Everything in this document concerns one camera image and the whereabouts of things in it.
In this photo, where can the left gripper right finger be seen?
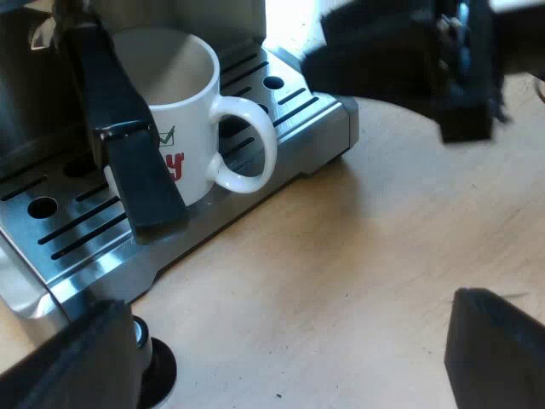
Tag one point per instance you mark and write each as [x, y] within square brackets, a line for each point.
[498, 358]

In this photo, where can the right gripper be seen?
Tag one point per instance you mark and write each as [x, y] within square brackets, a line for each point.
[464, 64]

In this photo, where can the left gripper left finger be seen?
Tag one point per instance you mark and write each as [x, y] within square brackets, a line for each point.
[72, 366]

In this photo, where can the steel espresso machine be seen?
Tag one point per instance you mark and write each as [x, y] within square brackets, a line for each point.
[300, 113]

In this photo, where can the white mug red black print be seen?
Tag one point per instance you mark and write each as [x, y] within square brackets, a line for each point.
[191, 123]

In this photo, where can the small black tamper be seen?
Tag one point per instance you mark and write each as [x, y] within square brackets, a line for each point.
[162, 370]

